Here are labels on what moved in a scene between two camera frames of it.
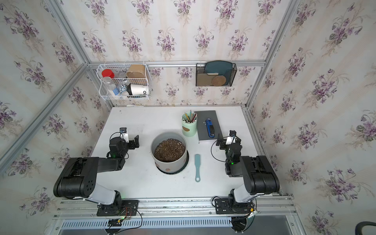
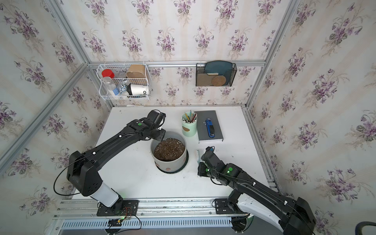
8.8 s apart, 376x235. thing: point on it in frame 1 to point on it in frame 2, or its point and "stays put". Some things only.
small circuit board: x=114 y=222 stays put
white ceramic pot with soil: x=169 y=150 stays put
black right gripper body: x=223 y=142 to x=203 y=171
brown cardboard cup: x=136 y=71 stays put
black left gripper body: x=131 y=145 to x=158 y=134
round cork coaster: x=218 y=81 stays put
